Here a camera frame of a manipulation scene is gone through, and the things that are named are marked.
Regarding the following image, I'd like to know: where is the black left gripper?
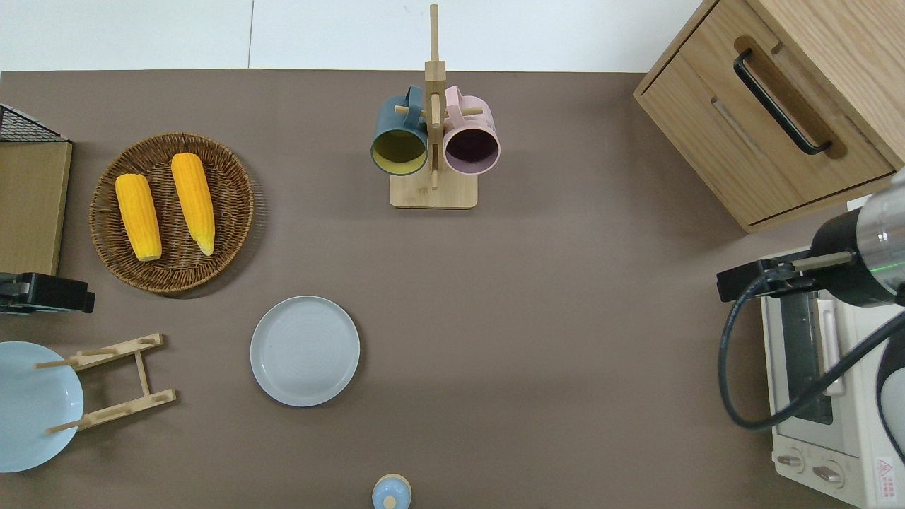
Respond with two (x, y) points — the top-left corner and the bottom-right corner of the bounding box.
(0, 272), (96, 315)

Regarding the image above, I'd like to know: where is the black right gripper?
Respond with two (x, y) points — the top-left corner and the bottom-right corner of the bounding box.
(717, 257), (815, 303)

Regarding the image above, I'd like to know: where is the gray round plate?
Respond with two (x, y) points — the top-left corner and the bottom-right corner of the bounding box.
(250, 296), (361, 408)

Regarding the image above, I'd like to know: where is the wooden plate rack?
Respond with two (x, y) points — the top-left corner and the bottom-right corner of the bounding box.
(34, 333), (177, 435)

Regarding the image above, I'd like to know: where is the light blue plate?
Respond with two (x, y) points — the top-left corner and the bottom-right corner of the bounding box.
(0, 341), (84, 473)

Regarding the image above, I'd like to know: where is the flat wooden board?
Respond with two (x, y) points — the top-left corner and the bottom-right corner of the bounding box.
(0, 141), (73, 276)

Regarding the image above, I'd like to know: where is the yellow corn cob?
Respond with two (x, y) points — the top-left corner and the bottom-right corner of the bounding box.
(115, 173), (163, 262)
(171, 153), (216, 257)

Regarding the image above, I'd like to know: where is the wooden drawer cabinet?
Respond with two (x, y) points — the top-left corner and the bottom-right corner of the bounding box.
(634, 0), (905, 233)

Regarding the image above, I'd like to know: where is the white toaster oven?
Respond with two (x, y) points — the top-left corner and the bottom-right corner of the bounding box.
(760, 247), (905, 509)

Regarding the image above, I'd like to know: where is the round wicker basket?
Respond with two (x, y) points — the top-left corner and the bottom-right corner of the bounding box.
(89, 132), (255, 294)

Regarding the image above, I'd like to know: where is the pink mug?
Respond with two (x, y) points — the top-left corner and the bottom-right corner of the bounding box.
(443, 86), (501, 176)

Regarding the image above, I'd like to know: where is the wooden mug tree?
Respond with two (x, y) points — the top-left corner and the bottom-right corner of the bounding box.
(390, 4), (485, 210)

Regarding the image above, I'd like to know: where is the dark blue mug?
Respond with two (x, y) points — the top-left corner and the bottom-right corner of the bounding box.
(370, 86), (430, 176)

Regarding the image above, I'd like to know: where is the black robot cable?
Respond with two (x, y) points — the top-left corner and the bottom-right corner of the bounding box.
(718, 272), (905, 431)

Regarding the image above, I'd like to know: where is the white oven door handle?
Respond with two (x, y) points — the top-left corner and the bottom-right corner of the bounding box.
(817, 297), (846, 397)

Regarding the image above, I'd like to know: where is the black wire basket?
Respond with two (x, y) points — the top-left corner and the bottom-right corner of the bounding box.
(0, 104), (70, 144)

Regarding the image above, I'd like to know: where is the black drawer handle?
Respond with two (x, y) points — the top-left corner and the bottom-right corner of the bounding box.
(733, 48), (834, 156)

